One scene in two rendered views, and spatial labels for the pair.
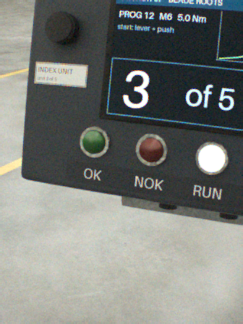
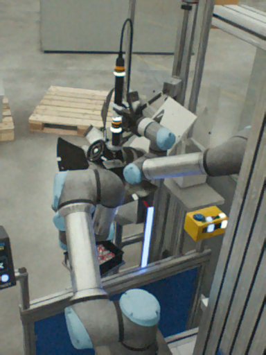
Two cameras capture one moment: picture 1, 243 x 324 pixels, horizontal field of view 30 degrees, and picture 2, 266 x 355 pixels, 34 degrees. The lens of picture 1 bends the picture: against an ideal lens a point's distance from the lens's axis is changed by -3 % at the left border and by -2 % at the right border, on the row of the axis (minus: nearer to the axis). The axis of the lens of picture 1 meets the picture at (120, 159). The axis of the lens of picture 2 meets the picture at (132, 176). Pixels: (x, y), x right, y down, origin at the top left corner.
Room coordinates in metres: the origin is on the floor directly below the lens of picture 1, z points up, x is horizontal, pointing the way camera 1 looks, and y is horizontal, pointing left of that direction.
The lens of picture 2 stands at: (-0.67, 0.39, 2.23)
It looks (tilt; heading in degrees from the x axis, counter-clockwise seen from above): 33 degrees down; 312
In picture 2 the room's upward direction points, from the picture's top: 5 degrees clockwise
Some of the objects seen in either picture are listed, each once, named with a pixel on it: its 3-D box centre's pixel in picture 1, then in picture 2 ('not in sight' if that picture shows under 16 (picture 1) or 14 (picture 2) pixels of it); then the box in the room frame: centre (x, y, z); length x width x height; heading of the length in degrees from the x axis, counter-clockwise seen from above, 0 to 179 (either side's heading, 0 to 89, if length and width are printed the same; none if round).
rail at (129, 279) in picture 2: not in sight; (123, 281); (0.24, -0.63, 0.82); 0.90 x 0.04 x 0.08; 72
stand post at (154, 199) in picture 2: not in sight; (149, 232); (0.57, -1.19, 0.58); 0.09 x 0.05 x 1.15; 162
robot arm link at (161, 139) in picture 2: not in sight; (160, 136); (0.27, -0.79, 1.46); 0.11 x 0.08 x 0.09; 172
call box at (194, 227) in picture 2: not in sight; (205, 224); (0.11, -1.00, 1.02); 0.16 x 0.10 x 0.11; 72
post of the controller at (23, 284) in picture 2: not in sight; (23, 289); (0.37, -0.22, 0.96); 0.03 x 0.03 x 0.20; 72
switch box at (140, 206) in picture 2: not in sight; (145, 202); (0.66, -1.22, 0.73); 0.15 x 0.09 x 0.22; 72
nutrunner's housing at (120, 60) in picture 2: not in sight; (117, 104); (0.55, -0.83, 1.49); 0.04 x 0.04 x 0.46
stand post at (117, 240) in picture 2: not in sight; (113, 257); (0.64, -0.97, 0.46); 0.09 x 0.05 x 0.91; 162
